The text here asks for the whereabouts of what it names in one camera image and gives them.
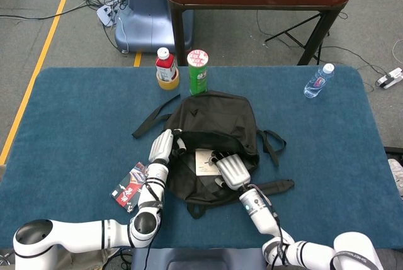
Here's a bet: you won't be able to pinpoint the green chips can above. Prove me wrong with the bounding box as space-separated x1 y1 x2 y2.
186 49 210 96

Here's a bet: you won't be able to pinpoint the white booklet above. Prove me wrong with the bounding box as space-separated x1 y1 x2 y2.
195 149 221 177

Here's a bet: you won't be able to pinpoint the clear water bottle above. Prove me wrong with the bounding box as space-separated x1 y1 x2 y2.
303 63 336 99

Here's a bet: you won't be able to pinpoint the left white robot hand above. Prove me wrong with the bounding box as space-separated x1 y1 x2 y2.
148 128 187 166

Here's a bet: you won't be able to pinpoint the red juice bottle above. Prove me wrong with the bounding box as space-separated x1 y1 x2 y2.
155 47 178 82

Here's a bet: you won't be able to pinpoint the long black floor cable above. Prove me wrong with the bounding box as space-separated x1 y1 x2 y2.
0 0 98 21

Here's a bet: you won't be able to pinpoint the white shoe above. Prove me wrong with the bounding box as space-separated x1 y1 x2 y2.
387 158 403 197

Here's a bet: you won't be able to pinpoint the black backpack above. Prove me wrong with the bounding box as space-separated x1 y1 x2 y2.
131 90 296 220

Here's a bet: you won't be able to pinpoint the beige trousers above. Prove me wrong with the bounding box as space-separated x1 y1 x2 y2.
56 246 122 270

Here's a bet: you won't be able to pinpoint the blue table cloth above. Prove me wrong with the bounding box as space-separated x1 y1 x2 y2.
0 65 396 249

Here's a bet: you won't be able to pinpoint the red black patterned book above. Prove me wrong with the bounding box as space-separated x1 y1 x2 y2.
110 161 147 214

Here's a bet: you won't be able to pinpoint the yellow tape roll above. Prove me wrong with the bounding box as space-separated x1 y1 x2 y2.
156 67 181 91

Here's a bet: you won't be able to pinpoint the white power strip black plug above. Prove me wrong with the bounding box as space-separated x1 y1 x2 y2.
376 67 403 90

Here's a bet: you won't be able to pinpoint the white power strip with plugs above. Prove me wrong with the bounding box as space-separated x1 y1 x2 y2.
96 0 127 27

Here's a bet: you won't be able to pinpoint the grey blue robot torso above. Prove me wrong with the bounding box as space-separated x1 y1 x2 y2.
130 247 268 270

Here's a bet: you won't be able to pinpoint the blue machine base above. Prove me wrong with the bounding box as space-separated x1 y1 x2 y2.
114 0 195 53

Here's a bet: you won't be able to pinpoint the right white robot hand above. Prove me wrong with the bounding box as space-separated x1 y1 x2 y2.
210 150 252 191

